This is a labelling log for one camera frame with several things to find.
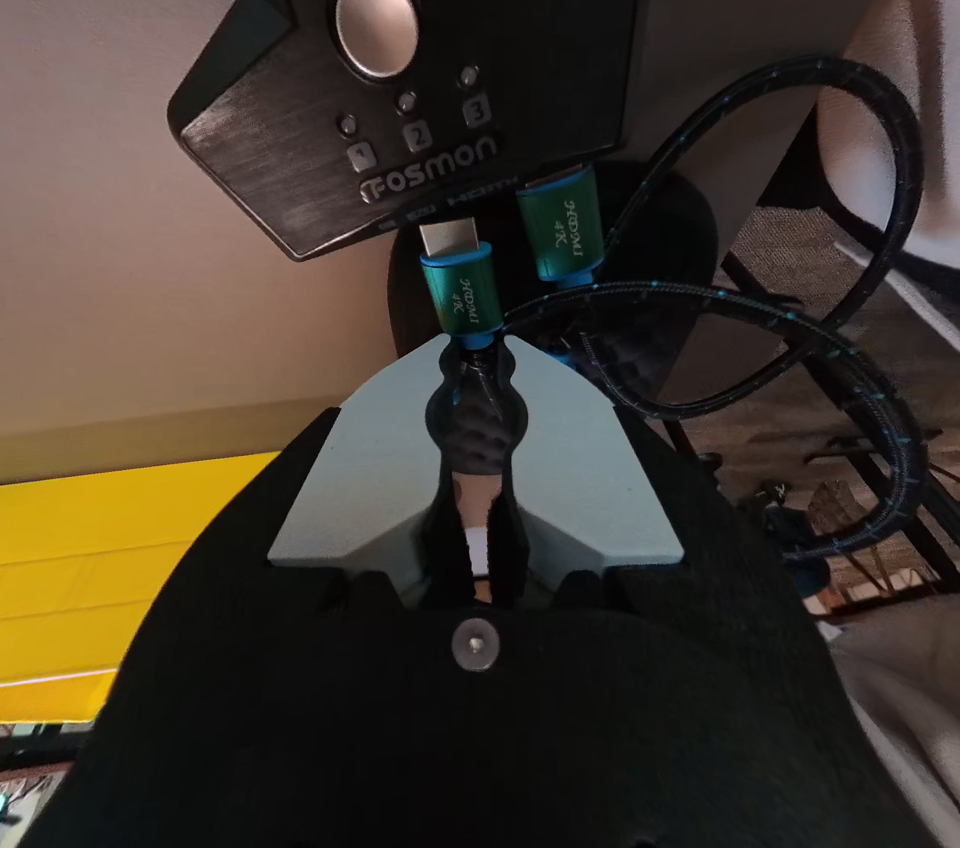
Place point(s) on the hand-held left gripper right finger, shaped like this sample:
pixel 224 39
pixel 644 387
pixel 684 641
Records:
pixel 592 488

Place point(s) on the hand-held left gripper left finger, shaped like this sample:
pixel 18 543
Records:
pixel 360 488

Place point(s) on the yellow plastic bin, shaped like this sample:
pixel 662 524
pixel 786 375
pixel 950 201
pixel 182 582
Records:
pixel 112 563

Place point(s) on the black HDMI switch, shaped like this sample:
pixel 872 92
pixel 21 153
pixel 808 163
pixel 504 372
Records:
pixel 487 38

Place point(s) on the grey desk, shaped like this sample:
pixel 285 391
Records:
pixel 112 225

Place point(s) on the person's cream hoodie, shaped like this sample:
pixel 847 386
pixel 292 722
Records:
pixel 900 75

